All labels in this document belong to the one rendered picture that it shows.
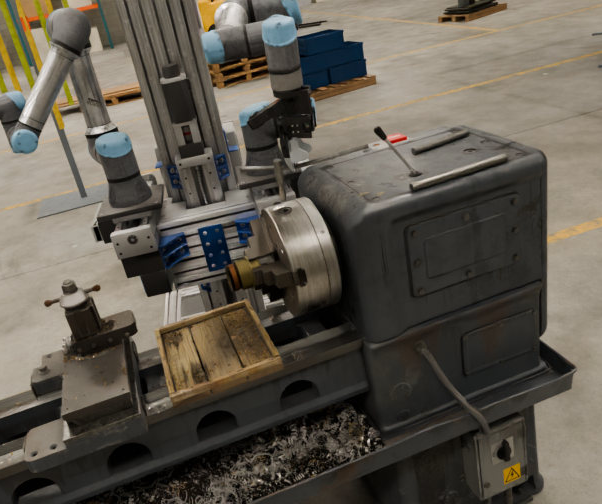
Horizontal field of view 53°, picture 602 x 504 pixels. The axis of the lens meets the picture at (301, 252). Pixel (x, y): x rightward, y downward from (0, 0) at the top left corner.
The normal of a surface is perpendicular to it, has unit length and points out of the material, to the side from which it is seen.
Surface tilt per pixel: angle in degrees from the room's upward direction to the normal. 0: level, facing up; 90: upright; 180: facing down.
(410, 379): 90
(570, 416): 0
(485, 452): 87
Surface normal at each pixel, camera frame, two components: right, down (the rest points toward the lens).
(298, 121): -0.18, 0.56
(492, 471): 0.32, 0.33
